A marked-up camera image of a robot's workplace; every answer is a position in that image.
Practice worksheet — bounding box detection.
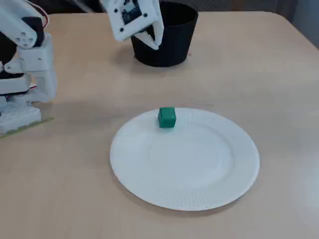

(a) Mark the black pot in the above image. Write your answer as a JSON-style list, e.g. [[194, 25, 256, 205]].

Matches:
[[130, 1, 199, 67]]

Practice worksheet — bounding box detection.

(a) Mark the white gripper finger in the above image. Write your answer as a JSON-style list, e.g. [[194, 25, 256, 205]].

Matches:
[[152, 0, 164, 49], [131, 30, 160, 51]]

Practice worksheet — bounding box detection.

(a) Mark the white paper plate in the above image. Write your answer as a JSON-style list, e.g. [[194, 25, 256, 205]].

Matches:
[[109, 107, 260, 212]]

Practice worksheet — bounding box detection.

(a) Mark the green block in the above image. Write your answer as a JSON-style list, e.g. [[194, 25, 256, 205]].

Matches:
[[158, 107, 177, 129]]

